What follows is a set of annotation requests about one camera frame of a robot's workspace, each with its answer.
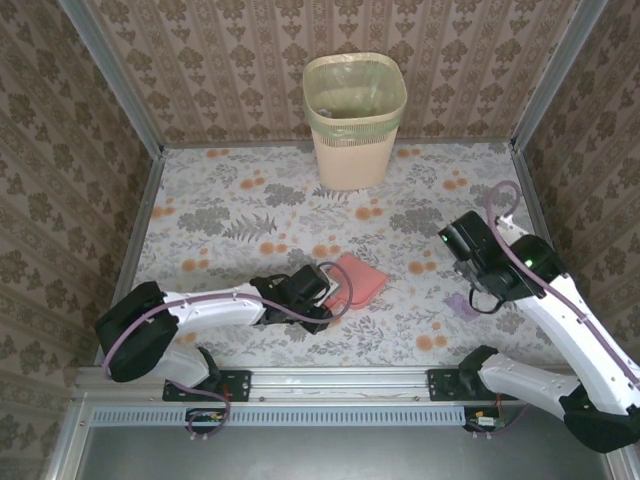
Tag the green bin liner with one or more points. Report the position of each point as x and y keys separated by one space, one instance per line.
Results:
x=350 y=95

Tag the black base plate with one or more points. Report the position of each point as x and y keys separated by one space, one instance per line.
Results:
x=440 y=385
x=240 y=385

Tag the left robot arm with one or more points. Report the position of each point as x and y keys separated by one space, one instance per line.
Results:
x=215 y=305

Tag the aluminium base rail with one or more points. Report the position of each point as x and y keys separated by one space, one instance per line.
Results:
x=340 y=382

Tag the purple paper scrap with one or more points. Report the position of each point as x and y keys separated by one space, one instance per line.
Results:
x=460 y=306

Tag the aluminium table edge rail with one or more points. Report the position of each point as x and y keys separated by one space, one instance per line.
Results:
x=132 y=240
x=541 y=225

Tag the grey metal panel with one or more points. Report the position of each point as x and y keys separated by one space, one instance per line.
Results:
x=325 y=455

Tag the aluminium frame post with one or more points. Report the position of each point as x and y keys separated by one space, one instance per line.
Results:
x=557 y=75
x=115 y=75

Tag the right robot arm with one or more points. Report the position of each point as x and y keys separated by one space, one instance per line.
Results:
x=575 y=320

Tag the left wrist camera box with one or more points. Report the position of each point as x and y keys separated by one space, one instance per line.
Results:
x=334 y=289

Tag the beige waste bin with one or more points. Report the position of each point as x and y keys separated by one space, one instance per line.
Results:
x=350 y=165

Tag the small black controller board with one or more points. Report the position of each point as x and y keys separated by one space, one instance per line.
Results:
x=205 y=419
x=487 y=422

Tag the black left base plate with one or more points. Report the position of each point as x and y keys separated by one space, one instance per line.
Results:
x=240 y=385

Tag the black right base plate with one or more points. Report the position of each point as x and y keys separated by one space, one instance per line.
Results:
x=440 y=385

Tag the pink dustpan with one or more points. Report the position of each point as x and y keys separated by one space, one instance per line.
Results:
x=362 y=280

